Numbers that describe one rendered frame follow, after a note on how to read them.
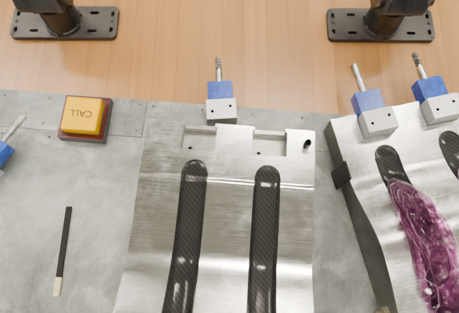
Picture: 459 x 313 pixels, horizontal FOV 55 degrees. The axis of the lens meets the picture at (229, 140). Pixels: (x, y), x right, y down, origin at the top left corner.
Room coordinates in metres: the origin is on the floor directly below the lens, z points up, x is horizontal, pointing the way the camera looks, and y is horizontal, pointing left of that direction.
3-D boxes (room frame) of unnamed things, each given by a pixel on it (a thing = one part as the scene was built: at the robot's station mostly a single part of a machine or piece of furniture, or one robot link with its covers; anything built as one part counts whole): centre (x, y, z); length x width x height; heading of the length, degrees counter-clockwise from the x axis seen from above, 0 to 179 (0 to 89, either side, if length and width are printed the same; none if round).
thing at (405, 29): (0.48, -0.29, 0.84); 0.20 x 0.07 x 0.08; 90
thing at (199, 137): (0.23, 0.05, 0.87); 0.05 x 0.05 x 0.04; 85
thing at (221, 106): (0.34, 0.02, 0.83); 0.13 x 0.05 x 0.05; 4
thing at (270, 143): (0.22, -0.06, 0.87); 0.05 x 0.05 x 0.04; 85
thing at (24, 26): (0.49, 0.31, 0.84); 0.20 x 0.07 x 0.08; 90
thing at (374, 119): (0.31, -0.23, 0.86); 0.13 x 0.05 x 0.05; 13
